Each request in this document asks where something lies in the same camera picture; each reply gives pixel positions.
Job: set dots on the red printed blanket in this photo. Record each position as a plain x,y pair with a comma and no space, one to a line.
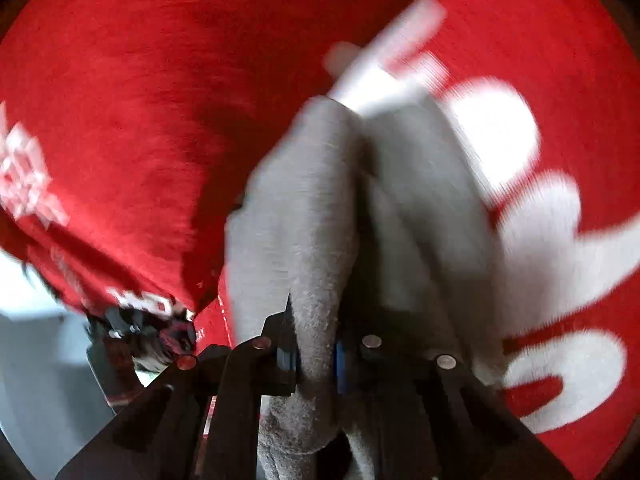
150,85

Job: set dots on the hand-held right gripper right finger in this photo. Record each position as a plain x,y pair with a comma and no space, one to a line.
342,365

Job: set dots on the grey fleece cloth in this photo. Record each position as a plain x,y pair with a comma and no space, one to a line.
310,210

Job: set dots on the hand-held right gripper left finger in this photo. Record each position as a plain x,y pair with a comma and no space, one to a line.
286,360

